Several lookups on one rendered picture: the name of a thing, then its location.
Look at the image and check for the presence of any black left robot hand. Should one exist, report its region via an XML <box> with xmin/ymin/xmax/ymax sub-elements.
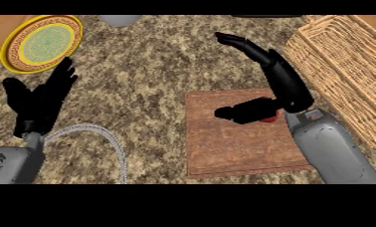
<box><xmin>2</xmin><ymin>57</ymin><xmax>80</xmax><ymax>139</ymax></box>

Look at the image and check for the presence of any yellow rimmed green plate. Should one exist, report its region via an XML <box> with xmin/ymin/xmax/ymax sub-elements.
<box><xmin>0</xmin><ymin>15</ymin><xmax>85</xmax><ymax>75</ymax></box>

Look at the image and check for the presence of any brown wooden cutting board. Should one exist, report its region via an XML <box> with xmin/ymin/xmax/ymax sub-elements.
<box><xmin>185</xmin><ymin>87</ymin><xmax>315</xmax><ymax>179</ymax></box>

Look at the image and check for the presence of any red tomato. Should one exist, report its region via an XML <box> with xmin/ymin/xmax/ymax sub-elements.
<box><xmin>257</xmin><ymin>111</ymin><xmax>282</xmax><ymax>123</ymax></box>

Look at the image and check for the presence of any silver wire basket rim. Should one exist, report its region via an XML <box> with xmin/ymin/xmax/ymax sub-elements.
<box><xmin>43</xmin><ymin>122</ymin><xmax>130</xmax><ymax>185</ymax></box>

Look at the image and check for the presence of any grey rounded object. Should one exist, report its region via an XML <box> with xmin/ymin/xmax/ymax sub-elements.
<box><xmin>99</xmin><ymin>15</ymin><xmax>144</xmax><ymax>28</ymax></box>

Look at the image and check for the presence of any tan wicker basket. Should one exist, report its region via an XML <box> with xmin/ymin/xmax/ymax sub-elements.
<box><xmin>284</xmin><ymin>15</ymin><xmax>376</xmax><ymax>145</ymax></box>

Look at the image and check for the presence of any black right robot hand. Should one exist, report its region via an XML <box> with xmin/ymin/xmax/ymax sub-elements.
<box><xmin>213</xmin><ymin>31</ymin><xmax>316</xmax><ymax>125</ymax></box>

